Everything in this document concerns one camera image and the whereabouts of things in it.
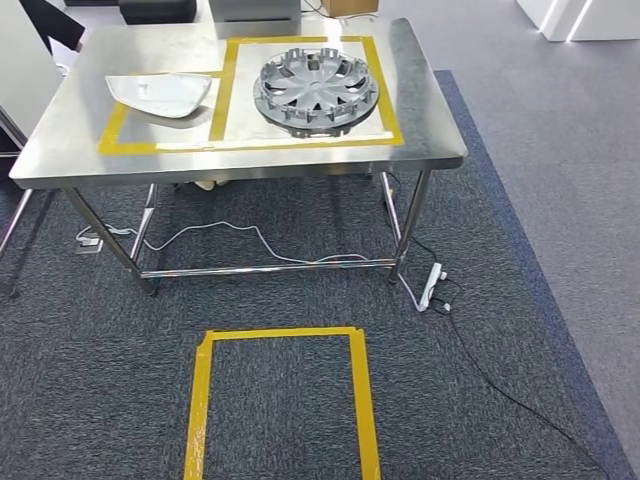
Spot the grey plastic wheel cover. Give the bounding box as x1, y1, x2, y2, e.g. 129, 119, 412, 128
253, 47, 380, 139

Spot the white power strip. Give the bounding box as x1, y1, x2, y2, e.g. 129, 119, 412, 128
417, 262, 448, 314

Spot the yellow floor tape square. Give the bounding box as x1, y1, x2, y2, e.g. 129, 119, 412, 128
183, 326, 382, 480

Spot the brown cardboard box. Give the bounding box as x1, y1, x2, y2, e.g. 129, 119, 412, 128
322, 0, 380, 18

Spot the grey laptop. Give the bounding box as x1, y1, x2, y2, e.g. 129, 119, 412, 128
208, 0, 303, 39

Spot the white plastic mirror housing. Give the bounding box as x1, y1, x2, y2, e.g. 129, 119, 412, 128
105, 72, 214, 121

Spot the black zip carry case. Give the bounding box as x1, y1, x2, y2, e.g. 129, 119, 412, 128
118, 0, 198, 26

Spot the white lit display plinth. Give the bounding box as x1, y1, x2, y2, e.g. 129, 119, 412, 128
515, 0, 640, 44

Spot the white floor cable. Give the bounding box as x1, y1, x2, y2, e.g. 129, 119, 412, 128
75, 220, 423, 311

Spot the black floor cable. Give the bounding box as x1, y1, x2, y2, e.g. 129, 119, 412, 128
385, 172, 614, 480

